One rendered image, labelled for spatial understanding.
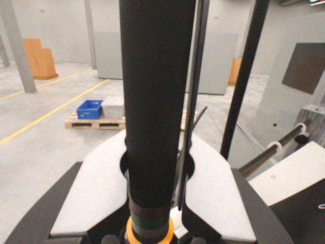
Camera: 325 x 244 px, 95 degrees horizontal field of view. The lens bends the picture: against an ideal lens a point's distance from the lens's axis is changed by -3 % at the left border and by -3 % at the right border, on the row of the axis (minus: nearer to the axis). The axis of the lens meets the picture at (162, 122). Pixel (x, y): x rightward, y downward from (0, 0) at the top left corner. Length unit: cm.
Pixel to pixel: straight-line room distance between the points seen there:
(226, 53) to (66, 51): 1166
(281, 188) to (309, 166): 9
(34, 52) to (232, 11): 1145
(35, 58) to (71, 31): 608
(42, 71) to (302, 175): 845
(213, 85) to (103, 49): 485
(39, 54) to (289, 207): 835
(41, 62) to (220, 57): 711
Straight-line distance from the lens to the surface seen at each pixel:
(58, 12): 1462
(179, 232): 20
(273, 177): 56
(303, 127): 54
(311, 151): 57
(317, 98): 75
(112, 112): 323
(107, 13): 1311
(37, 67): 861
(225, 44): 591
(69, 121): 350
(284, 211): 30
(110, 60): 762
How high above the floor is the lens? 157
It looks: 27 degrees down
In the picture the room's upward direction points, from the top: 4 degrees clockwise
